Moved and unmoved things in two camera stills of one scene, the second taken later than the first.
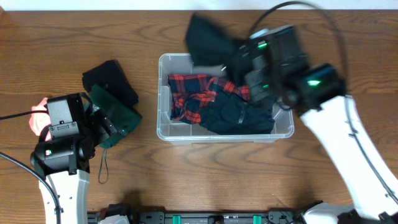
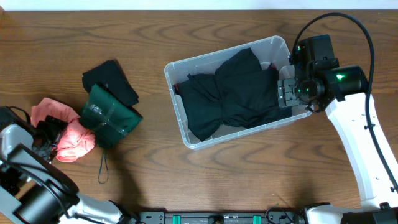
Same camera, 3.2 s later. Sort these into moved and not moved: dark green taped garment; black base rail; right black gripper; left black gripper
Moved: right black gripper; left black gripper
Not moved: dark green taped garment; black base rail
